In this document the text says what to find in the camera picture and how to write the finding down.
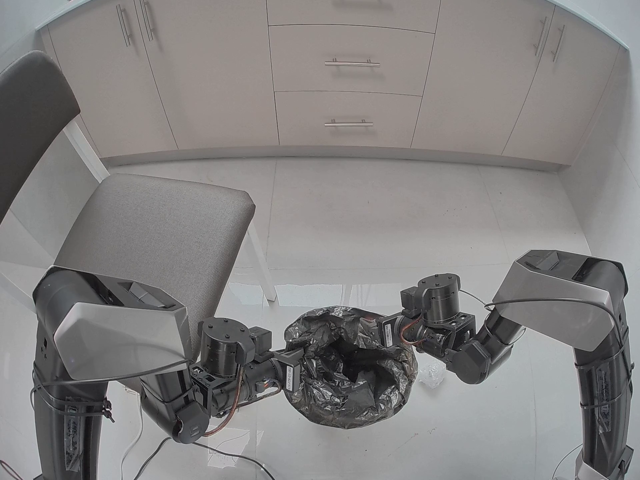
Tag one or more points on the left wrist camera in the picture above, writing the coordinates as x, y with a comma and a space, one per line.
260, 340

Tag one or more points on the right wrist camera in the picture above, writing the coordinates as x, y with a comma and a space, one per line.
411, 300

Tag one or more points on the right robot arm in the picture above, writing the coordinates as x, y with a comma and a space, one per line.
560, 288

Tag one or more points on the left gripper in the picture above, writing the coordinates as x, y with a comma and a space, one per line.
292, 375

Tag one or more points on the black plastic bag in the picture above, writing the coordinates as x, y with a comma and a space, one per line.
325, 393

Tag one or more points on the crumpled clear wrapper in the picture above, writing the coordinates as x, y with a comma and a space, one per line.
432, 375

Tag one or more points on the beige cabinet with drawers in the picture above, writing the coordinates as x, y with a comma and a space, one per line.
350, 108

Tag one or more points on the grey chair with white legs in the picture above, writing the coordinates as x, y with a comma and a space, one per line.
160, 218

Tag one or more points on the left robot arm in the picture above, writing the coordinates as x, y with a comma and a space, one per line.
125, 328

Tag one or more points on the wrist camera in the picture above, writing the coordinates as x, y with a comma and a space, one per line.
260, 340
411, 300

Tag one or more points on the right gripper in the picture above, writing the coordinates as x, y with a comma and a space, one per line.
389, 333

